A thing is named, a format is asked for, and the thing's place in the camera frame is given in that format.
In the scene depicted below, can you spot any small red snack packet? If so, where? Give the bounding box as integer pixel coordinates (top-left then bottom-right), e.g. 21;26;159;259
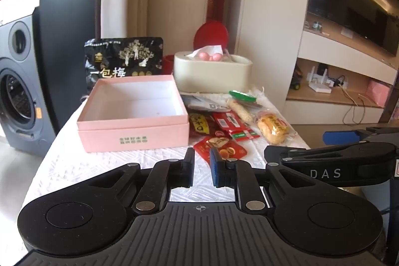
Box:
194;136;248;164

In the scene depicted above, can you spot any yellow small bread packet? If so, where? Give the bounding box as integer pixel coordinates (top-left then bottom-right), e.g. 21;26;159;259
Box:
257;113;296;145

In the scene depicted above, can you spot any red green sausage packet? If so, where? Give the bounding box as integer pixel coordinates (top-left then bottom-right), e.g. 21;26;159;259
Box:
212;111;260;142

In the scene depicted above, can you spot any blue seaweed snack packet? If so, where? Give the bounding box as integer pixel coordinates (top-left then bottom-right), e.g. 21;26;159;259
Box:
181;94;230;113

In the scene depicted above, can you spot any rice cracker stick packet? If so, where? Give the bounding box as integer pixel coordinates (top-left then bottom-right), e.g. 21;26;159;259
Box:
226;98;254;124

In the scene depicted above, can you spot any dark red yellow snack pouch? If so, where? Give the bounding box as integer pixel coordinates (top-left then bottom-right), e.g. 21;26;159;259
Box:
189;111;219;136

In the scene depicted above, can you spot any green edged nut bar packet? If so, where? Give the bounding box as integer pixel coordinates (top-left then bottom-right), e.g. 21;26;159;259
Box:
229;90;258;105

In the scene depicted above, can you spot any pink gift bag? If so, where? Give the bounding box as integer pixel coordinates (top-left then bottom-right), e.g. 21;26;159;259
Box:
366;80;390;107

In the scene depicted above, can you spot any white wifi router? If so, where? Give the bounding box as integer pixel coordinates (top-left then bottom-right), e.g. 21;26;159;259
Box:
306;66;332;94

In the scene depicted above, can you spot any pink cardboard box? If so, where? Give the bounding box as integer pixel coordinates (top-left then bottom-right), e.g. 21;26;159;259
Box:
77;75;189;153

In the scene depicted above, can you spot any cream tissue box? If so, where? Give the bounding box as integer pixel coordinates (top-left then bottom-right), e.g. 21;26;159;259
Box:
173;52;253;93

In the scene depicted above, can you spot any white textured tablecloth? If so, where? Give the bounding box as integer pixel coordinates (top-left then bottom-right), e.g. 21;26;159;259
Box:
21;88;310;217

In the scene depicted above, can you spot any pink bow ornament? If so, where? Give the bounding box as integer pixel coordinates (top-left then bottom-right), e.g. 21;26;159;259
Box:
198;52;223;61

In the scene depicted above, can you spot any black plum snack bag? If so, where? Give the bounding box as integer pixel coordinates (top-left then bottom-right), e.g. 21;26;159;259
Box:
85;37;164;92

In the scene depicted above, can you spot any red round paddle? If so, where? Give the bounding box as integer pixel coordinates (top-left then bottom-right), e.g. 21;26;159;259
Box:
194;20;229;50

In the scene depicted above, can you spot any television screen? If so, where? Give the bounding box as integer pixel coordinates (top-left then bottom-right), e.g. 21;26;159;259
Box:
308;0;398;55

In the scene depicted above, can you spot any grey washing machine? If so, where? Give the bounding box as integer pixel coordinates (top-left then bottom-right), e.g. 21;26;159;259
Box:
1;8;56;157

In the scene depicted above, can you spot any white power cable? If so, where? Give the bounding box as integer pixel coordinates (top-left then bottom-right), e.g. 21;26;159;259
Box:
341;85;367;125

